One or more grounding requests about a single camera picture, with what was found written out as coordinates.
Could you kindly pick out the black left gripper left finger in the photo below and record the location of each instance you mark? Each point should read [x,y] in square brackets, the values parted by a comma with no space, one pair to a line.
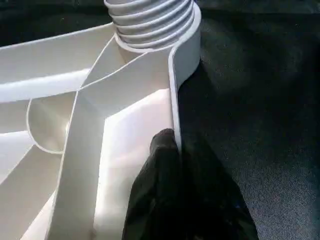
[155,195]

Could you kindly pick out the white plastic table leg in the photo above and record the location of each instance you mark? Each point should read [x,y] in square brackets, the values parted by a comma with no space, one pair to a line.
[150,22]

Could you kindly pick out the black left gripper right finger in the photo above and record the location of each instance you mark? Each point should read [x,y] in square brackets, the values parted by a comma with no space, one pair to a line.
[210,205]

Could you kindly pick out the black work mat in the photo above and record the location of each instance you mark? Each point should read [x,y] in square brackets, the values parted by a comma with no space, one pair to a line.
[260,125]

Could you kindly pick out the white plastic table top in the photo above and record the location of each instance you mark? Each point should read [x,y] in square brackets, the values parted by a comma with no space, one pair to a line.
[75,115]

